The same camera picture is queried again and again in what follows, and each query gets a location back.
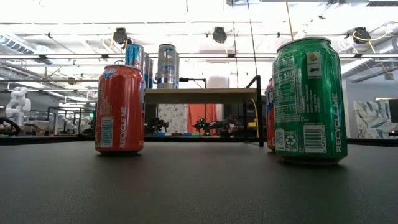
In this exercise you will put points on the red soda can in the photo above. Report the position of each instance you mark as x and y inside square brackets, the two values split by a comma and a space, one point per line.
[270, 118]
[119, 109]

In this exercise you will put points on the green soda can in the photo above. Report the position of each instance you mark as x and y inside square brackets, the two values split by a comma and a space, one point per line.
[308, 102]

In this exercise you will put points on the black background robot arm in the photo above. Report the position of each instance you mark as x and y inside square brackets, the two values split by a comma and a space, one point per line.
[214, 124]
[157, 124]

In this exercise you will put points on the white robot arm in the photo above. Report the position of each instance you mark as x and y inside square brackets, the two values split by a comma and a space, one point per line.
[18, 105]

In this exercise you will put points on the small wooden shelf black legs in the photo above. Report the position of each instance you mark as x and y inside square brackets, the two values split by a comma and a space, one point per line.
[217, 95]

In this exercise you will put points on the orange hanging cloth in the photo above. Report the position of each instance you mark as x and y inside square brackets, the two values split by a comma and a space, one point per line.
[199, 113]

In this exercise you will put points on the white patterned panel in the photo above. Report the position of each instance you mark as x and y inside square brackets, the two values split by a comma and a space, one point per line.
[172, 118]

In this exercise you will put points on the black table mat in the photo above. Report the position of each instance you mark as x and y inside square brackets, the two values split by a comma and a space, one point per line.
[93, 193]

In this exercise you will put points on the black computer monitor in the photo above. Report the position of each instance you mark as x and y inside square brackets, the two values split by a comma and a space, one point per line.
[394, 110]

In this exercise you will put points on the black ceiling camera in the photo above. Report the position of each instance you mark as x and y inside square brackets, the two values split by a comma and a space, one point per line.
[219, 35]
[362, 35]
[119, 35]

